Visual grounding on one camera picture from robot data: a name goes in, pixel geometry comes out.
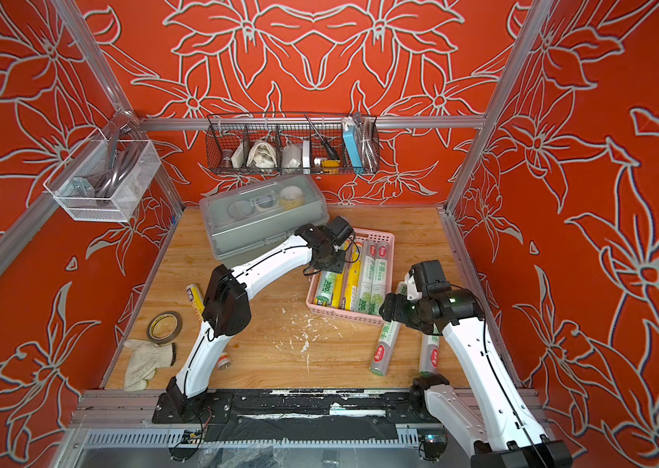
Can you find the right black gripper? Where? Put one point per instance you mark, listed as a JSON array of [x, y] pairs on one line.
[[397, 312]]

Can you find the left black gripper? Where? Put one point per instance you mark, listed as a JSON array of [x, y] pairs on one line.
[[338, 268]]

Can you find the green capped wrap roll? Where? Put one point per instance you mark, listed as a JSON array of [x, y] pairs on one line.
[[326, 288]]

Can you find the long yellow wrap roll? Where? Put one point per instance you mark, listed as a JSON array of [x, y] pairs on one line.
[[337, 293]]

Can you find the long white green wrap roll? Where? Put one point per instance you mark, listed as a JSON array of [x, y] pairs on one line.
[[383, 353]]

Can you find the short red yellow wrap roll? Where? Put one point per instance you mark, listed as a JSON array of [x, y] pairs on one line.
[[196, 300]]

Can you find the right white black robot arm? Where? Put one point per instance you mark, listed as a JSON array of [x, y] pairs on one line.
[[501, 431]]

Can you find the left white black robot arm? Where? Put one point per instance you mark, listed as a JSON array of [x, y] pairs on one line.
[[226, 303]]

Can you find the grey lidded storage box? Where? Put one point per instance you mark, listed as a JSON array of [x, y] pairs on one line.
[[242, 222]]

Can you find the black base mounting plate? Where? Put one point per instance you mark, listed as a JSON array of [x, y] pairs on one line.
[[396, 405]]

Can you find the brown tape roll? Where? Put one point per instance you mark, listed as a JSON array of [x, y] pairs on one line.
[[164, 328]]

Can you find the white cloth glove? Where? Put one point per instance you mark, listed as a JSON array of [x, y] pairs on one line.
[[147, 357]]

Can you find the black handled screwdriver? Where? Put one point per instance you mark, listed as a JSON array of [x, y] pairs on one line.
[[331, 152]]

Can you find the blue box in wire basket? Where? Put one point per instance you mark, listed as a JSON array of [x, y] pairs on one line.
[[351, 141]]

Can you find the black wire wall basket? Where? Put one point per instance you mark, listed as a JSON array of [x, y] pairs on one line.
[[286, 145]]

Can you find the clear wall bin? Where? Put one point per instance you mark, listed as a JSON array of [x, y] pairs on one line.
[[104, 179]]

